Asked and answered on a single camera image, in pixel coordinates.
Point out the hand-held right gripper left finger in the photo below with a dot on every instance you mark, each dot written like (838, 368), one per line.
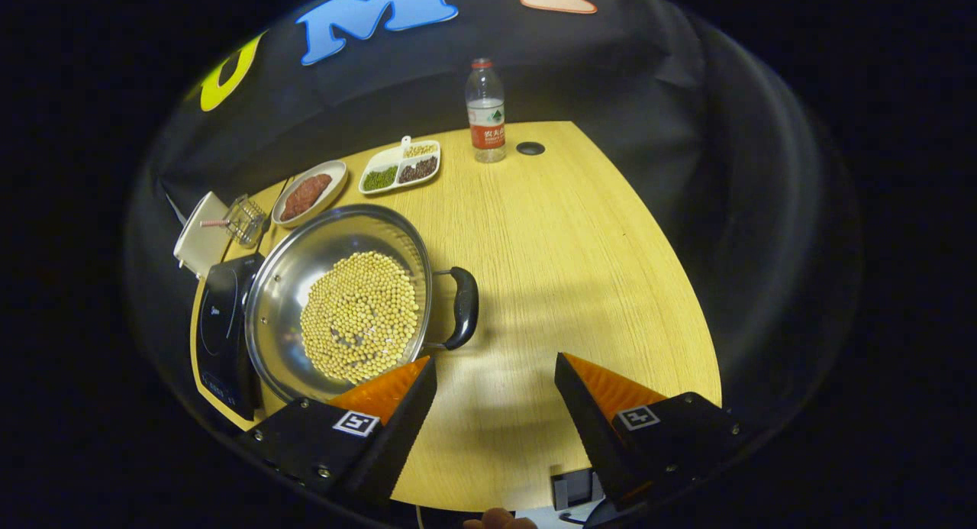
(404, 430)

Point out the pink striped stick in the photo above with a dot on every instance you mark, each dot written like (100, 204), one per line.
(214, 223)

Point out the black table grommet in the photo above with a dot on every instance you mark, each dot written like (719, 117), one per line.
(530, 148)

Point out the white divided dish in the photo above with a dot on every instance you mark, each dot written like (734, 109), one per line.
(382, 157)

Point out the small heap of yellow beans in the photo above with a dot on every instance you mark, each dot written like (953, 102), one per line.
(420, 150)

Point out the black induction cooktop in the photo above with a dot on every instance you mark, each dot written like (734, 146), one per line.
(221, 330)

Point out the clear plastic water bottle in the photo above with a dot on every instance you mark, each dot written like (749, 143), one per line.
(486, 124)

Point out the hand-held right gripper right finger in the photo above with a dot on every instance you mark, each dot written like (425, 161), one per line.
(588, 430)

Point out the heap of dark beans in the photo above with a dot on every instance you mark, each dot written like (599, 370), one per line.
(418, 169)

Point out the white oval plate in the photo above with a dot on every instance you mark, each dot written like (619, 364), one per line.
(332, 179)

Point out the heap of green beans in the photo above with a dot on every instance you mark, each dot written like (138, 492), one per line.
(380, 179)

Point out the stainless steel pot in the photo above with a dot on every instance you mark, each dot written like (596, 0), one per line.
(305, 262)

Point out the red meat piece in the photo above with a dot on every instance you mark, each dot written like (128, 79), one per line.
(296, 204)
(319, 184)

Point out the white toaster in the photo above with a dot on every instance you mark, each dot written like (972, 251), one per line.
(200, 243)

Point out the heap of soybeans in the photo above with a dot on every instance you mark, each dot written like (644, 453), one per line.
(359, 319)

